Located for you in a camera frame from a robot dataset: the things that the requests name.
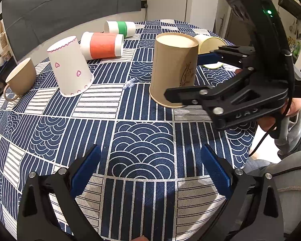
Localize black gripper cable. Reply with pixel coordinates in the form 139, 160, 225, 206
248, 49, 295, 156

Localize brown kraft paper cup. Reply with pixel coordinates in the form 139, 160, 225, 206
149, 33, 199, 108

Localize white cup orange band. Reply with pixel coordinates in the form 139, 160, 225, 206
80, 32, 124, 60

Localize grey cloth covered television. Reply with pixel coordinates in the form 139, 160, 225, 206
2, 0, 141, 60

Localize crumpled clear plastic scrap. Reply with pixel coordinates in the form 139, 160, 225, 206
122, 78, 136, 90

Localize white cup green band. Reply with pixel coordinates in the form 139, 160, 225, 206
104, 21, 136, 38

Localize grey sleeved right forearm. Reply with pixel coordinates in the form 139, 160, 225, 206
275, 110, 301, 159

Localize beige ceramic mug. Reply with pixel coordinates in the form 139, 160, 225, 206
3, 58, 36, 102

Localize blue white patterned tablecloth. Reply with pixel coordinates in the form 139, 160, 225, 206
0, 20, 256, 240

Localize white cup pink hearts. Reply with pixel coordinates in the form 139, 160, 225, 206
47, 35, 94, 97

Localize person right hand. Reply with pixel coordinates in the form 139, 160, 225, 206
256, 97, 301, 132

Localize yellow rimmed white paper cup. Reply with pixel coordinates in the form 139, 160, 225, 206
194, 34, 227, 69

